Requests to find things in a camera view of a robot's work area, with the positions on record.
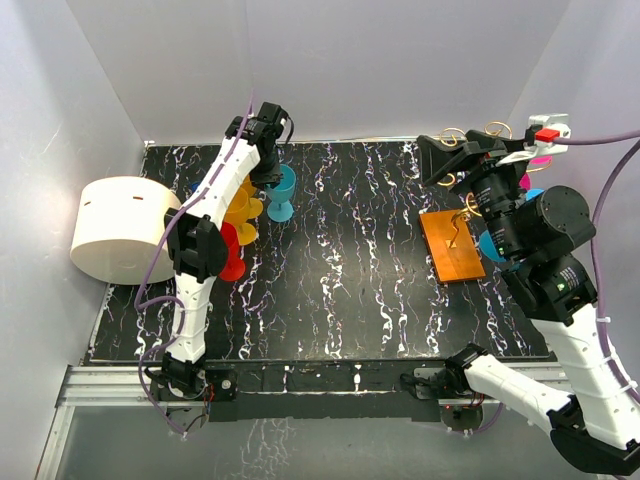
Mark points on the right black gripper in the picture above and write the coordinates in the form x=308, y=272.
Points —
x=436, y=155

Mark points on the teal wine glass front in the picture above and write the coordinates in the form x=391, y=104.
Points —
x=486, y=243

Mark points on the teal wine glass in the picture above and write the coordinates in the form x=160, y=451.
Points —
x=280, y=208
x=486, y=243

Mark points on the magenta wine glass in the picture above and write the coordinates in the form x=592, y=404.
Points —
x=535, y=165

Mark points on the teal wine glass back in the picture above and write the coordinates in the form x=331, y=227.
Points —
x=280, y=208

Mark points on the yellow wine glass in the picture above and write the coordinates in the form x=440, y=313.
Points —
x=245, y=205

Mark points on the orange wine glass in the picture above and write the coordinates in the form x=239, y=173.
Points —
x=246, y=232

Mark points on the red wine glass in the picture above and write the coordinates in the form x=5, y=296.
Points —
x=235, y=267

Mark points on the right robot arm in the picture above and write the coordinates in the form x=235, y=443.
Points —
x=595, y=425

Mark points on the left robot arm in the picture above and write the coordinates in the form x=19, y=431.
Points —
x=194, y=241

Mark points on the black front mounting bar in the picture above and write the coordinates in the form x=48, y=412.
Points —
x=333, y=389

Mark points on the white paper roll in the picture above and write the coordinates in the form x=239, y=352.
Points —
x=119, y=224

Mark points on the gold wire glass rack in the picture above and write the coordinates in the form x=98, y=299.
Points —
x=447, y=235

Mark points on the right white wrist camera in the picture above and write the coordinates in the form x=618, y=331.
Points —
x=542, y=138

